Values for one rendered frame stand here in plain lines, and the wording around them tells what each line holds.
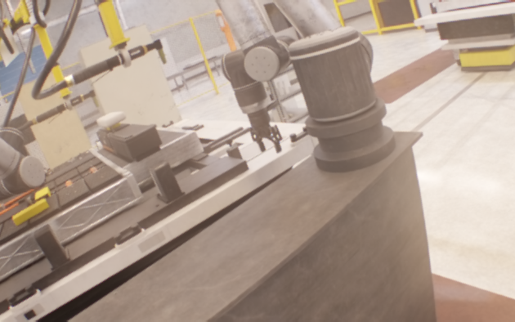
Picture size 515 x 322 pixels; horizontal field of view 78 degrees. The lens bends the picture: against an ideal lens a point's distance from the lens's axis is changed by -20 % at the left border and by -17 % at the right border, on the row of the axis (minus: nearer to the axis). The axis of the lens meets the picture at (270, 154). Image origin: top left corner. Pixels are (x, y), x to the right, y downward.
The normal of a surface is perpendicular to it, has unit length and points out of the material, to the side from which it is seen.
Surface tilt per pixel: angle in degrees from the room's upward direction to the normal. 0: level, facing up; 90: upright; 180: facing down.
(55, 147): 90
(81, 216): 90
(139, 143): 90
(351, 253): 90
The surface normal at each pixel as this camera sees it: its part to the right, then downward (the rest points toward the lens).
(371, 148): -0.22, -0.72
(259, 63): -0.29, 0.41
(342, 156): -0.46, -0.65
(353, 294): 0.63, 0.05
